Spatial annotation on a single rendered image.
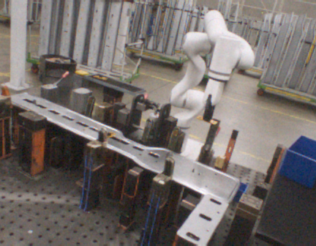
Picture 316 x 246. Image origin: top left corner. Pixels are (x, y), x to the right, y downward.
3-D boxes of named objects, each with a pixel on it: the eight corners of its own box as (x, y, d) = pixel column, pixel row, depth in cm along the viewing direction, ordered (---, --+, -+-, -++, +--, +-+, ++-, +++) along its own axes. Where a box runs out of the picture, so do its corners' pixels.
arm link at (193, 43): (193, 113, 185) (167, 110, 184) (192, 101, 193) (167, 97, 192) (217, 42, 149) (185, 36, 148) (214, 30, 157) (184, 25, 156)
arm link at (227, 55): (230, 70, 121) (208, 66, 120) (238, 37, 116) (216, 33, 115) (235, 75, 113) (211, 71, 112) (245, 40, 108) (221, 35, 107)
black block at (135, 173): (112, 227, 135) (121, 172, 124) (125, 215, 144) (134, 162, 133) (126, 236, 132) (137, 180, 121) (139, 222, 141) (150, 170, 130)
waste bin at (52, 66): (28, 107, 413) (29, 55, 386) (53, 99, 461) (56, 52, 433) (57, 118, 400) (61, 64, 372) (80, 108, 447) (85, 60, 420)
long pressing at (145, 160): (-6, 99, 168) (-6, 97, 167) (27, 93, 187) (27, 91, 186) (228, 206, 117) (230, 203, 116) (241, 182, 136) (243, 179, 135)
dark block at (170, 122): (149, 186, 171) (164, 118, 155) (155, 181, 176) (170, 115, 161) (156, 189, 169) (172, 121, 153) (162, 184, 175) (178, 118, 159)
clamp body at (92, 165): (73, 207, 142) (80, 142, 129) (90, 195, 153) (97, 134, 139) (88, 216, 139) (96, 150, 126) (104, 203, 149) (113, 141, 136)
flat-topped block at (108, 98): (95, 148, 198) (104, 83, 181) (103, 145, 205) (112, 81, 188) (107, 154, 194) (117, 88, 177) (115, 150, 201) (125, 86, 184)
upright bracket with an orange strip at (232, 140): (205, 217, 155) (232, 129, 136) (205, 215, 156) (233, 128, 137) (210, 219, 154) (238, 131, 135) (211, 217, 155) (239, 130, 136)
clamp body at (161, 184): (131, 247, 127) (145, 177, 114) (145, 231, 137) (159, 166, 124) (149, 257, 123) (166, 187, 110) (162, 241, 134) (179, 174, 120)
